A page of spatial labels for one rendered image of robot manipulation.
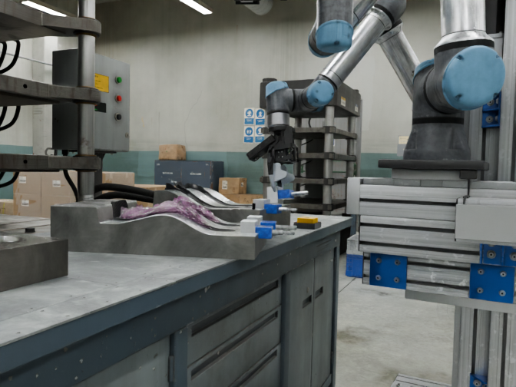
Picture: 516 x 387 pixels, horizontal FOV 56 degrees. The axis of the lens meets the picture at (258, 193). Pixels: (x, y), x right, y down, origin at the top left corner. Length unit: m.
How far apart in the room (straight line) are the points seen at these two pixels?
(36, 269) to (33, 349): 0.27
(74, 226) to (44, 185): 4.51
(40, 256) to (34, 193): 4.89
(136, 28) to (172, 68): 1.20
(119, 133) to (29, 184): 3.72
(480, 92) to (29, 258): 0.90
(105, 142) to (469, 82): 1.53
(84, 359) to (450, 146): 0.86
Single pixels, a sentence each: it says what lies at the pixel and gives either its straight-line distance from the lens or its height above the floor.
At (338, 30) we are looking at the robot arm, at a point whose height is 1.29.
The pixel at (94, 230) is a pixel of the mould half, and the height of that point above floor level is 0.85.
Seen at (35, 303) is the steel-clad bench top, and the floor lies 0.80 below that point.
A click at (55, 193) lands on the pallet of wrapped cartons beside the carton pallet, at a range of 5.63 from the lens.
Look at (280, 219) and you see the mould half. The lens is 1.57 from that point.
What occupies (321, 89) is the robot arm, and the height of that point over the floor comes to 1.25.
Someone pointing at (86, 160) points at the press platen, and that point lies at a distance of 1.88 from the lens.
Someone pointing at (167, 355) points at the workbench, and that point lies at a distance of 1.06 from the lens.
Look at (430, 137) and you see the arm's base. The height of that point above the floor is 1.09.
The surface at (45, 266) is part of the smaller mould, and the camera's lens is 0.96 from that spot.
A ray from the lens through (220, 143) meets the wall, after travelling 8.96.
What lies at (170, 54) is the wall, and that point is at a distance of 9.79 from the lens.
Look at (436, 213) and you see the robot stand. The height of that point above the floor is 0.92.
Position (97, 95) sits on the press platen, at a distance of 1.92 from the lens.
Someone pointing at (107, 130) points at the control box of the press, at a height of 1.16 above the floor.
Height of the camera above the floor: 1.01
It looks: 3 degrees down
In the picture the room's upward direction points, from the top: 1 degrees clockwise
